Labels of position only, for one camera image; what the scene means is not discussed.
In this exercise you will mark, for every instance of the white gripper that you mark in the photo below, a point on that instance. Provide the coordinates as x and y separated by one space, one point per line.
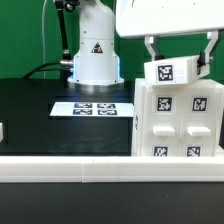
170 17

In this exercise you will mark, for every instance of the white cabinet top block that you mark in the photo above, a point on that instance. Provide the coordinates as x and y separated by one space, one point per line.
172 71

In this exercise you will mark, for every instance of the white cabinet body box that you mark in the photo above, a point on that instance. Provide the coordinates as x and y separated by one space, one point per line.
139 101

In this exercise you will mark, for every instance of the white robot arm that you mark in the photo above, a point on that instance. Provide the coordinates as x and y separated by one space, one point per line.
96 63

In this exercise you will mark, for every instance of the white marker base plate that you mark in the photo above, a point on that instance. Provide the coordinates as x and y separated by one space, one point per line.
90 109

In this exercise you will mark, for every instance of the white L-shaped obstacle wall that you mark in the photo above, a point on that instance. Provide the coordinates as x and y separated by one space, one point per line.
28 169

